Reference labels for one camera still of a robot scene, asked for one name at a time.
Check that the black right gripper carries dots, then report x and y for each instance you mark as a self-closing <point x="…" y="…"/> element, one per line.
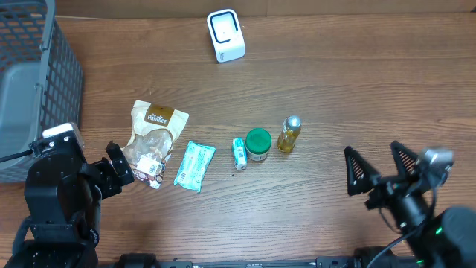
<point x="384" y="190"/>

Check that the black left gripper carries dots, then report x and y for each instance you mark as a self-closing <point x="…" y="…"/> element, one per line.
<point x="112" y="173"/>

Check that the brown labelled food package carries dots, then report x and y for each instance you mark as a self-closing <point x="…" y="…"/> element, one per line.
<point x="155" y="129"/>

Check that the white green snack package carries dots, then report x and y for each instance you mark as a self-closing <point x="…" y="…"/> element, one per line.
<point x="194" y="165"/>

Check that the yellow oil bottle silver cap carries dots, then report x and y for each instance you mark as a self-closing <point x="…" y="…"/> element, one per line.
<point x="290" y="131"/>

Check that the teal tissue pack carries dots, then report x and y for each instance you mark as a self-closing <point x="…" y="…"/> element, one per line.
<point x="239" y="152"/>

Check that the green lid white jar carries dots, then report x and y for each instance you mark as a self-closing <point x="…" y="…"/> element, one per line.
<point x="258" y="144"/>

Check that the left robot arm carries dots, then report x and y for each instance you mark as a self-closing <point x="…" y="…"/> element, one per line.
<point x="64" y="194"/>

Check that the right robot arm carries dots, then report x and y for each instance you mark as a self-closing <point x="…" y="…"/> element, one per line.
<point x="425" y="239"/>

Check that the white barcode scanner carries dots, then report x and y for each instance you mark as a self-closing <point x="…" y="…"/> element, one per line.
<point x="226" y="35"/>

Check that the grey plastic mesh basket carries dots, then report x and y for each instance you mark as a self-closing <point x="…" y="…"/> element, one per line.
<point x="41" y="78"/>

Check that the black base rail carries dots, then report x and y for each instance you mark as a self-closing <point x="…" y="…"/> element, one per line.
<point x="146" y="260"/>

